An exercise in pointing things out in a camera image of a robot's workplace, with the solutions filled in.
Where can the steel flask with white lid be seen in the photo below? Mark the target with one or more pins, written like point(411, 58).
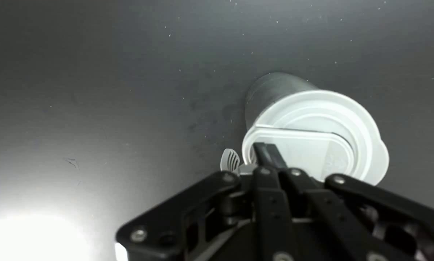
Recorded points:
point(318, 130)

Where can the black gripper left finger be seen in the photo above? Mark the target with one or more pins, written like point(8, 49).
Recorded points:
point(188, 223)

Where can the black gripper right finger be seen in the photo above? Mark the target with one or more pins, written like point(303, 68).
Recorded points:
point(361, 222)

